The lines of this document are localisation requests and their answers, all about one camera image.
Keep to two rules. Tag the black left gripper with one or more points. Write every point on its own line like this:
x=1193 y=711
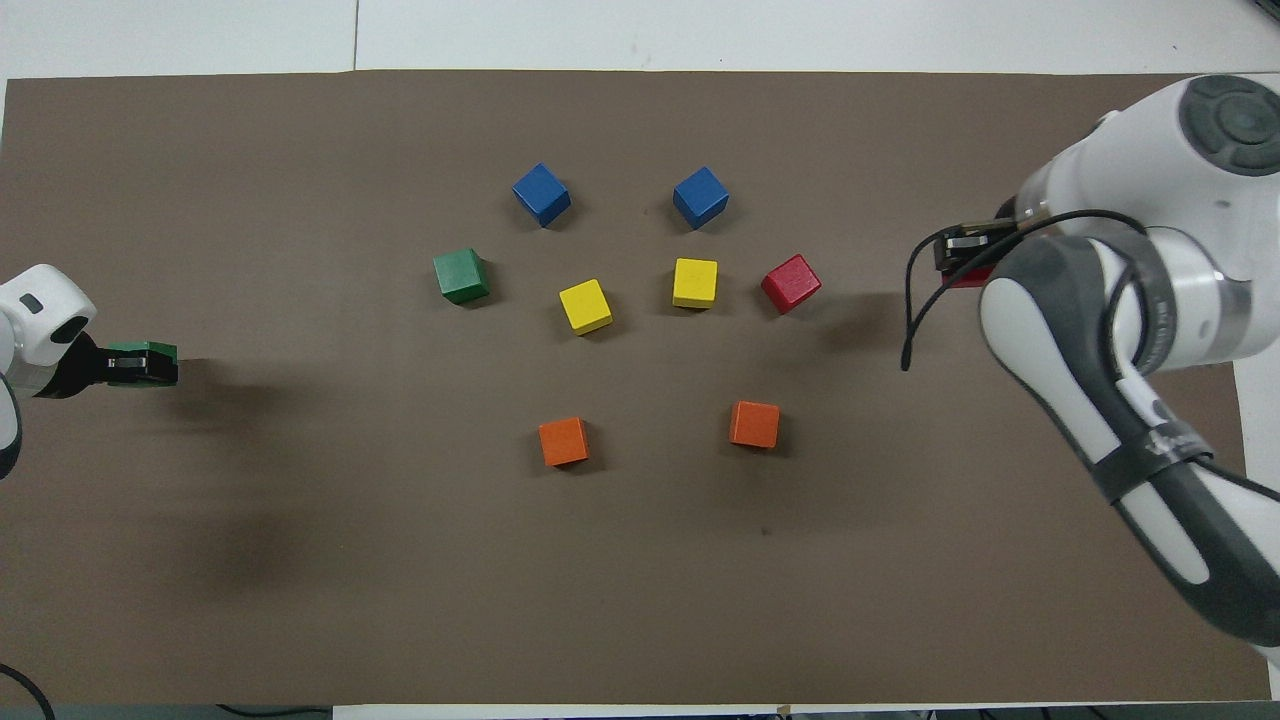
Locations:
x=75 y=365

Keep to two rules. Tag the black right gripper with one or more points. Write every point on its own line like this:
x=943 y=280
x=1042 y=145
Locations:
x=985 y=238

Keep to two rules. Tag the green wooden cube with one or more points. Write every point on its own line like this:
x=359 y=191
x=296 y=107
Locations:
x=461 y=275
x=160 y=351

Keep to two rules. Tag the red wooden cube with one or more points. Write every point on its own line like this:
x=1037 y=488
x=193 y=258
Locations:
x=791 y=283
x=972 y=279

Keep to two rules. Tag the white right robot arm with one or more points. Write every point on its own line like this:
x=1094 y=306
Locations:
x=1120 y=160

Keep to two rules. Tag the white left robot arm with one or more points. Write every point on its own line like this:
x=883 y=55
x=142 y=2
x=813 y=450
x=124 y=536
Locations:
x=40 y=310

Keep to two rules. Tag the orange wooden cube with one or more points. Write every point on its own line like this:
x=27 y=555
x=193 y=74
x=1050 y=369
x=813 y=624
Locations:
x=754 y=424
x=564 y=441

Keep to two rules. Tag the yellow wooden cube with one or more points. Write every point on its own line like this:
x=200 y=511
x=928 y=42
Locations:
x=695 y=283
x=585 y=305

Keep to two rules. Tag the blue wooden cube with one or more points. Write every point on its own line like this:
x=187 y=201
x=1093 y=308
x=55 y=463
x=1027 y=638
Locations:
x=700 y=196
x=541 y=193

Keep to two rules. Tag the brown paper mat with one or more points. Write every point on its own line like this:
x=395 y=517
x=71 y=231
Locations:
x=400 y=560

